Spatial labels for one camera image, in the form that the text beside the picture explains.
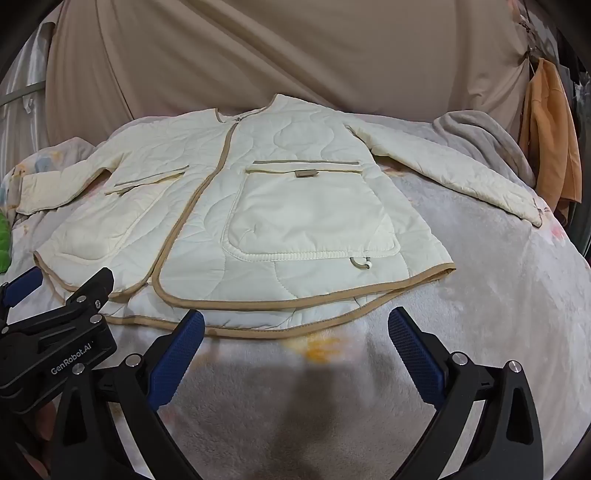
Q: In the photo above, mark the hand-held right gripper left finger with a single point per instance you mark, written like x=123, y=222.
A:
x=178, y=355

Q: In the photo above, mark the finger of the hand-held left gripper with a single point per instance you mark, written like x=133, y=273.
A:
x=90, y=293
x=21, y=286

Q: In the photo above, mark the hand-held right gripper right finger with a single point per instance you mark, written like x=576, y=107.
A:
x=415, y=355

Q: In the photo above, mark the white quilted blanket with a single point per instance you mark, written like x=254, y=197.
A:
x=286, y=207

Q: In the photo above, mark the green cloth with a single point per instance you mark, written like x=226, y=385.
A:
x=3, y=240

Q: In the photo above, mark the grey floral blanket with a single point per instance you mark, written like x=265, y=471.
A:
x=485, y=332

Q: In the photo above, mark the white satin cloth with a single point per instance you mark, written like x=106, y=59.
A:
x=27, y=92

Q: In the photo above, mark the grey fleece blanket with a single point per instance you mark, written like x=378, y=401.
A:
x=485, y=138

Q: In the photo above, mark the orange hanging cloth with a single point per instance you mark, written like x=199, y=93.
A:
x=551, y=138

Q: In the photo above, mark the beige backdrop sheet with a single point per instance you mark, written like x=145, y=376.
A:
x=286, y=55

